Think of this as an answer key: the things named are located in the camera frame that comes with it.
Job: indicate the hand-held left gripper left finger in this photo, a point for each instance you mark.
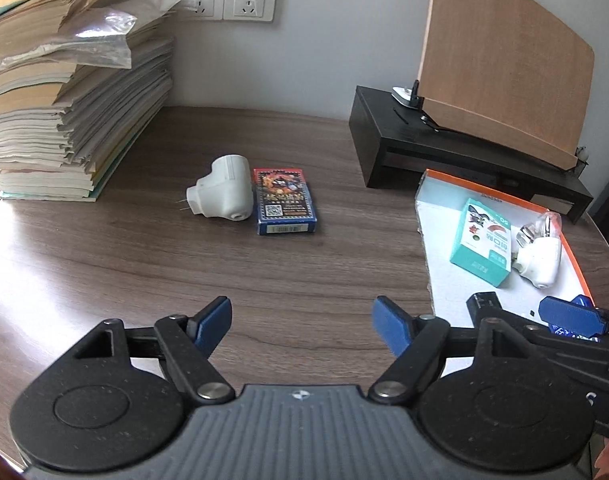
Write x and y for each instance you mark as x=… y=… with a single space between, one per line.
x=214 y=317

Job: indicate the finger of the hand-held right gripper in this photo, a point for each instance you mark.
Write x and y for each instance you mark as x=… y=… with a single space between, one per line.
x=484 y=305
x=574 y=316

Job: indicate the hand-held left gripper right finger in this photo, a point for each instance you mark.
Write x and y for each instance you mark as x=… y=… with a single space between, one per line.
x=392 y=322

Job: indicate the white plug-in repellent heater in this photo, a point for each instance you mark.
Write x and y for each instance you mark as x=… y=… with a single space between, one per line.
x=539 y=262
x=222 y=190

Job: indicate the white cardboard tray orange rim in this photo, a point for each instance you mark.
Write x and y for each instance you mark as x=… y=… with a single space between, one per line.
x=449 y=240

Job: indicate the red blue playing card box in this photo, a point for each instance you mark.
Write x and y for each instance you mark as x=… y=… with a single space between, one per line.
x=284 y=200

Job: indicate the teal bandage box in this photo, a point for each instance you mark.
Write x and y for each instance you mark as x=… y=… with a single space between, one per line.
x=479 y=245

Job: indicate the black monitor riser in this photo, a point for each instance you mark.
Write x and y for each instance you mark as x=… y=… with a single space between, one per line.
x=384 y=145

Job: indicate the stack of books and papers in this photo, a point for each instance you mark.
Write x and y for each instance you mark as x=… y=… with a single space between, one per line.
x=59 y=125

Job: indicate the brown wooden board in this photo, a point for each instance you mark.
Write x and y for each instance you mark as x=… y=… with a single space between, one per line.
x=499 y=55

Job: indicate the clear plastic sleeve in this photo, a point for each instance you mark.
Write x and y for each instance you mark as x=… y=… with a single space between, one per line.
x=99 y=35

